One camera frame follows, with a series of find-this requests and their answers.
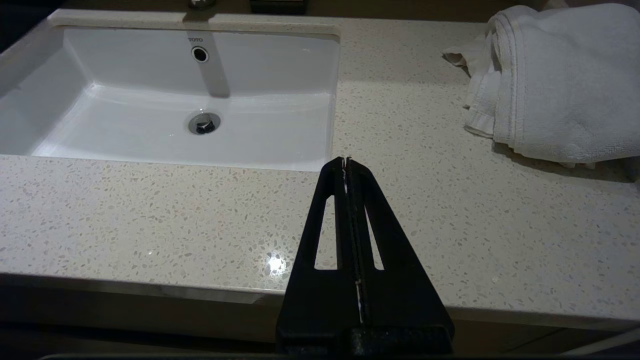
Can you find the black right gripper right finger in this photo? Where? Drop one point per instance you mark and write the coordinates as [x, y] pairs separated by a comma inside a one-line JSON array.
[[400, 300]]

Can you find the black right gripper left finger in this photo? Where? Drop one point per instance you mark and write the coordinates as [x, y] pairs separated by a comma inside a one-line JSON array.
[[320, 300]]

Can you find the chrome drain stopper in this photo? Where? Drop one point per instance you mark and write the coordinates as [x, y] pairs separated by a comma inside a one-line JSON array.
[[204, 123]]

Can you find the white ceramic sink basin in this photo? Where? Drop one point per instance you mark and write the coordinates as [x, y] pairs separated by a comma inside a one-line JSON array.
[[150, 130]]

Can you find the white towel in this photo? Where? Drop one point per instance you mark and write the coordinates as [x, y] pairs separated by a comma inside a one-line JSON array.
[[565, 85]]

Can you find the black soap dish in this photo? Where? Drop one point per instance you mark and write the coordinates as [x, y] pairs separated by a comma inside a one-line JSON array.
[[277, 6]]

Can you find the chrome faucet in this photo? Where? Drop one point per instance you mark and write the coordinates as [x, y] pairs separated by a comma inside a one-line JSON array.
[[201, 4]]

